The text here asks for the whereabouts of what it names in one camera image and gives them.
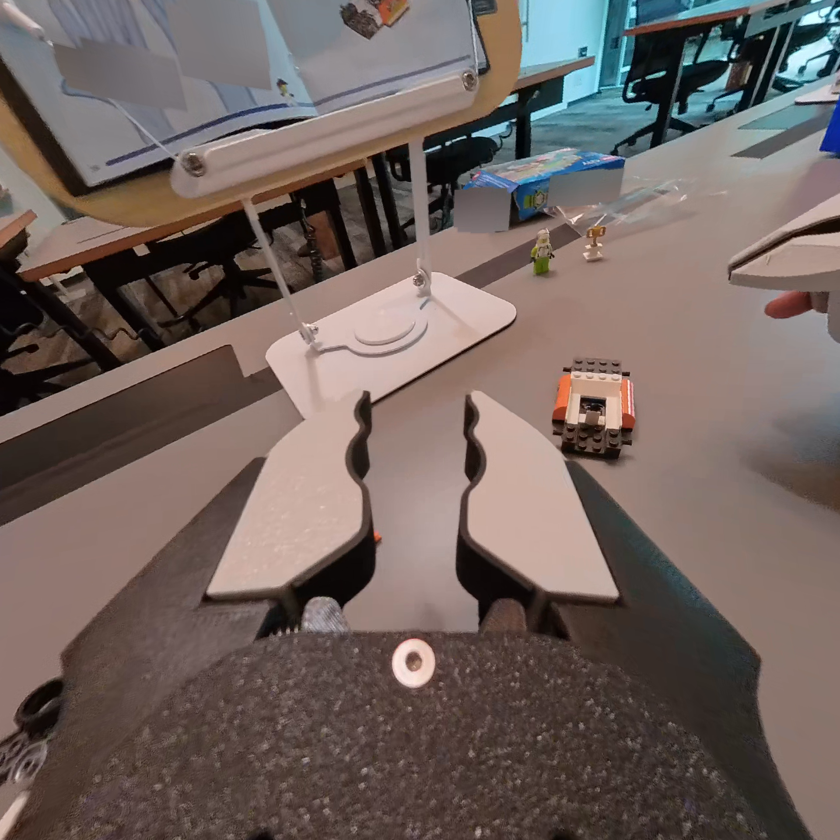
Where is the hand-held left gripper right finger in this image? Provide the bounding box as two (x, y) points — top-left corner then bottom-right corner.
(457, 390), (620, 605)

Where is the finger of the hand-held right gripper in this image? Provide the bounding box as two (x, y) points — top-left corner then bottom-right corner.
(729, 256), (840, 292)
(733, 197), (840, 267)

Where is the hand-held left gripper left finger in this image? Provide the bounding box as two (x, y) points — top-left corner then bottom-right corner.
(206, 390), (382, 605)

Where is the orange white lego car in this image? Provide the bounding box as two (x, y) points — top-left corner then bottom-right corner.
(552, 357), (639, 460)

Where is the white book stand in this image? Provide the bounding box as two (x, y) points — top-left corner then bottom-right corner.
(171, 59), (518, 421)

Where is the instruction booklet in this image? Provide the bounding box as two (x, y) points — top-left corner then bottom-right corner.
(0, 0), (480, 191)

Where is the black lego tire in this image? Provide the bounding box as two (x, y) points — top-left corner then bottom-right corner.
(14, 676), (67, 736)

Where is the grey lego wheel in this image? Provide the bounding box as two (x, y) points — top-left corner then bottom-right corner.
(0, 735), (47, 788)

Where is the clear plastic bag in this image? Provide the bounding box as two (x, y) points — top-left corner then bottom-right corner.
(545, 178), (723, 237)

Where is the black office chair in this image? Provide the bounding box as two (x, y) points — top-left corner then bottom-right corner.
(132, 197), (329, 329)
(407, 132), (506, 224)
(617, 7), (736, 145)

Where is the blue cardboard box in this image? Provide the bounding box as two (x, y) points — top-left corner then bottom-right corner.
(453, 147), (627, 235)

